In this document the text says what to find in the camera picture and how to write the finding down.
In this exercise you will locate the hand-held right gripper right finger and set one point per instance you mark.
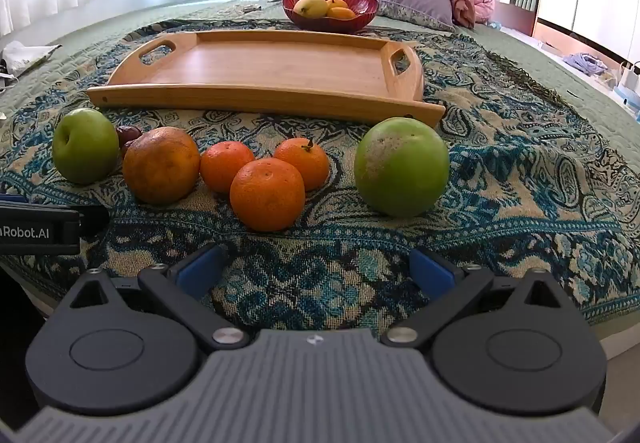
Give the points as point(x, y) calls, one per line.
point(432, 272)

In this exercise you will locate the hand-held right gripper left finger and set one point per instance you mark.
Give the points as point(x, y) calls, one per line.
point(197, 270)

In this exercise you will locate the small green apple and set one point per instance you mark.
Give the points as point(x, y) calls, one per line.
point(85, 145)

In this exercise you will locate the tangerine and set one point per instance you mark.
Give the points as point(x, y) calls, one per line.
point(267, 194)
point(225, 165)
point(305, 163)

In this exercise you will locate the large green apple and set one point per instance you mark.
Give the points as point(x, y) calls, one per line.
point(402, 166)

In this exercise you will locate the large orange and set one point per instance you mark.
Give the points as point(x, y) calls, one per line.
point(161, 165)

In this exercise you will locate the red date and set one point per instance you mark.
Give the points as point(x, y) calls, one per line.
point(127, 137)

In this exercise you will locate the wooden tray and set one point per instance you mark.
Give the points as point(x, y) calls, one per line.
point(280, 68)

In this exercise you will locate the paisley patterned blanket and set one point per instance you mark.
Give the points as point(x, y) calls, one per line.
point(500, 183)

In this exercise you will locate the white plastic bag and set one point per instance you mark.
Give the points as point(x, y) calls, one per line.
point(25, 55)

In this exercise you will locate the pale blue cloth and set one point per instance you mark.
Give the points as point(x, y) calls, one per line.
point(587, 63)

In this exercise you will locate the brown wooden furniture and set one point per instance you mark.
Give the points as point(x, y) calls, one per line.
point(515, 15)

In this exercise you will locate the small orange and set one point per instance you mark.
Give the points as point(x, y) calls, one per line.
point(342, 13)
point(336, 3)

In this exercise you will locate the red bowl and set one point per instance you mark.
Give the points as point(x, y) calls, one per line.
point(366, 5)

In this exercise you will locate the white power adapter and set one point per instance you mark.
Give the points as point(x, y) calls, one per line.
point(630, 75)

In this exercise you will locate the yellow mango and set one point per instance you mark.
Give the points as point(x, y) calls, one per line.
point(310, 6)

